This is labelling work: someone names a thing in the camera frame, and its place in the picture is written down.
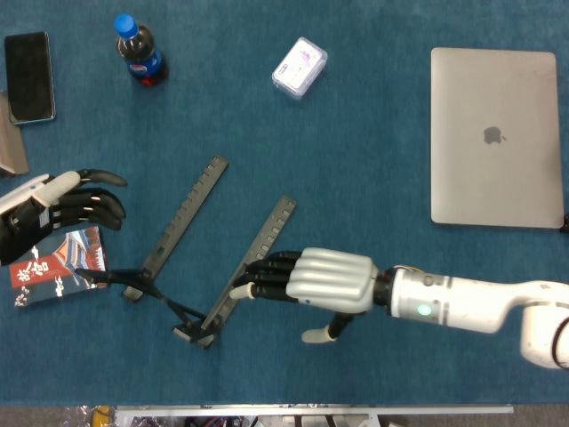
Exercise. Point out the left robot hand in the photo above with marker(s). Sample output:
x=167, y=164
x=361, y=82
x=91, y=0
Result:
x=75, y=207

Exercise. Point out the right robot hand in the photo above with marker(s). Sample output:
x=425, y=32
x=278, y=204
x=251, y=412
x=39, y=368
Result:
x=333, y=280

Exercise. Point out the cola bottle with blue cap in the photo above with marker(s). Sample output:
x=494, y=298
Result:
x=142, y=53

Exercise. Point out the crinkled clear plastic wrap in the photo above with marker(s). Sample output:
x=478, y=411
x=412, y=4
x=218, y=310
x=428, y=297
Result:
x=77, y=417

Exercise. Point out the brown leather case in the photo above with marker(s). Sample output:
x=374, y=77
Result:
x=11, y=147

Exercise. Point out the white frame bracket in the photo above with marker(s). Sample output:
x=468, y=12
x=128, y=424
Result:
x=311, y=421

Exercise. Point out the black folding laptop stand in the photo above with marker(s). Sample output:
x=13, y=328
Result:
x=196, y=195

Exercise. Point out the silver closed laptop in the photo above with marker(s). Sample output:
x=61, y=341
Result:
x=489, y=155

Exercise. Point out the red blue printed book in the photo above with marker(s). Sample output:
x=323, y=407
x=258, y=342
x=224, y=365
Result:
x=53, y=267

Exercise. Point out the black smartphone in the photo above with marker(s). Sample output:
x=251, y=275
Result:
x=29, y=75

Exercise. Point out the yellow object under table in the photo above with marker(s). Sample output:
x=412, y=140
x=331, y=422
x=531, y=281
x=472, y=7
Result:
x=101, y=416

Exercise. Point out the white card box clear case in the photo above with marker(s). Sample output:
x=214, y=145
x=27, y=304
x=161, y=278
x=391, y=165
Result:
x=298, y=69

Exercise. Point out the aluminium frame rail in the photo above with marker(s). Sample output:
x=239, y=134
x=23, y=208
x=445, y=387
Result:
x=311, y=408

